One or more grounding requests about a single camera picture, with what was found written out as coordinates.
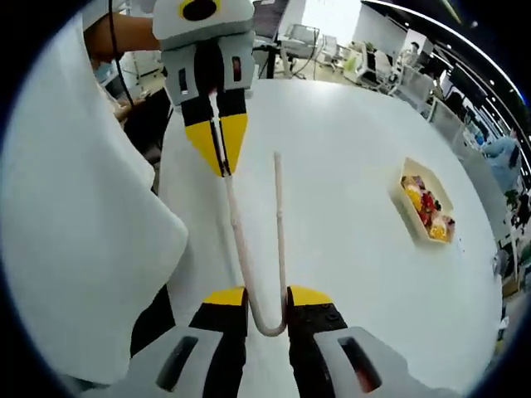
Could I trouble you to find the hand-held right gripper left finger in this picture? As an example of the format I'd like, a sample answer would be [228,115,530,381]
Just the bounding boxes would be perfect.
[155,285,250,398]

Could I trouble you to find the white office chair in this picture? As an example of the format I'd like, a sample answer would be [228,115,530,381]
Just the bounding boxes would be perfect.
[356,41,399,86]

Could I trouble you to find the pink food tongs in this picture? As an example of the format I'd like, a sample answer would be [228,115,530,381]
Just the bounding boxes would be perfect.
[223,152,290,337]

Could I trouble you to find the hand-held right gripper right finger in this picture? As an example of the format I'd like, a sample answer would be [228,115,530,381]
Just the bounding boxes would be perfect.
[287,284,417,398]

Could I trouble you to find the desktop monitor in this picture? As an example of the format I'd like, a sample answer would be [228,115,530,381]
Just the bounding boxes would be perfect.
[252,0,287,42]

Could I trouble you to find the beige hexagonal container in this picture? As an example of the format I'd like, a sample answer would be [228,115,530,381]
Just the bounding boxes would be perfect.
[387,156,456,249]

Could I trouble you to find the person's white shirt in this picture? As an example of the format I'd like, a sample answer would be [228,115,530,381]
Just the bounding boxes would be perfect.
[0,7,190,386]

